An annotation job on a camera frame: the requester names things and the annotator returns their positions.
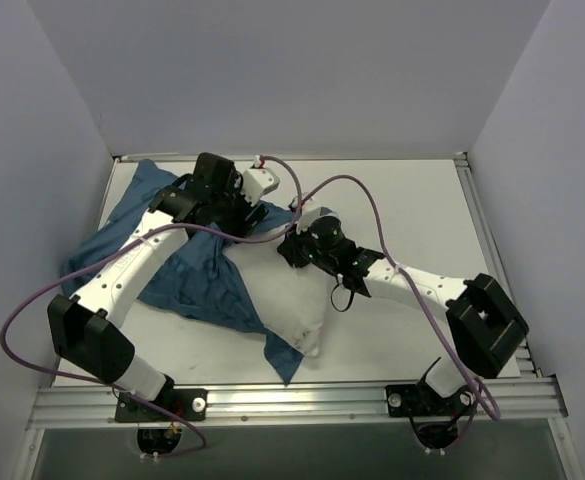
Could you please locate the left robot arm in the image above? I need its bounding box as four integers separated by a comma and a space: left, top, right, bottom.
47, 153, 279, 419

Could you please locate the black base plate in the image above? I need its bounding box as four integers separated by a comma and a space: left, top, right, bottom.
385, 383, 474, 418
114, 387, 208, 423

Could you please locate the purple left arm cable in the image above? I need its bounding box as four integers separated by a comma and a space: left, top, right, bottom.
0, 154, 304, 457

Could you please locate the aluminium rail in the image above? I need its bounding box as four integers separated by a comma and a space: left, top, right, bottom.
27, 376, 568, 430
453, 152, 542, 377
117, 152, 469, 165

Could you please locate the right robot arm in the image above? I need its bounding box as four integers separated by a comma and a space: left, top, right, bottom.
277, 215, 529, 413

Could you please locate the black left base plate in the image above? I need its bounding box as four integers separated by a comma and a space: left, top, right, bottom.
114, 387, 208, 423

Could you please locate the blue cartoon print pillowcase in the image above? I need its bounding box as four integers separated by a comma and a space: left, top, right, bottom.
61, 160, 304, 384

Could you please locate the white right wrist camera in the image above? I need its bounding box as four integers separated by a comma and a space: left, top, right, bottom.
288, 197, 339, 234

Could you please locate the aluminium front rail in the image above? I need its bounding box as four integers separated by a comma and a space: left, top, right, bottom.
27, 376, 568, 430

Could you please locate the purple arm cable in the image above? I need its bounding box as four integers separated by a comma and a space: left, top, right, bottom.
0, 154, 304, 457
291, 174, 502, 454

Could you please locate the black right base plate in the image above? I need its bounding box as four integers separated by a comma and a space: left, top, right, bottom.
385, 383, 474, 418

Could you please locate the aluminium right side rail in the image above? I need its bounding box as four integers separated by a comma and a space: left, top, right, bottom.
453, 152, 542, 377

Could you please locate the white pillow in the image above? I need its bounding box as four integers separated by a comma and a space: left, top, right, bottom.
224, 242, 329, 357

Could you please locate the aluminium back rail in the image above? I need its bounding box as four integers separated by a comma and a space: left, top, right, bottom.
117, 152, 469, 165

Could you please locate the black thin right cable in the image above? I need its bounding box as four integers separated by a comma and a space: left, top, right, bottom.
330, 279, 357, 314

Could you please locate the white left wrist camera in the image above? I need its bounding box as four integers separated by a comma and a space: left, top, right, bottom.
240, 168, 280, 205

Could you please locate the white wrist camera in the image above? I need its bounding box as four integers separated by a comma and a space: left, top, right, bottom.
240, 168, 280, 205
288, 197, 339, 234

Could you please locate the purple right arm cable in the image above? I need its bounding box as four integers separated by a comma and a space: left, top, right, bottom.
291, 174, 502, 454

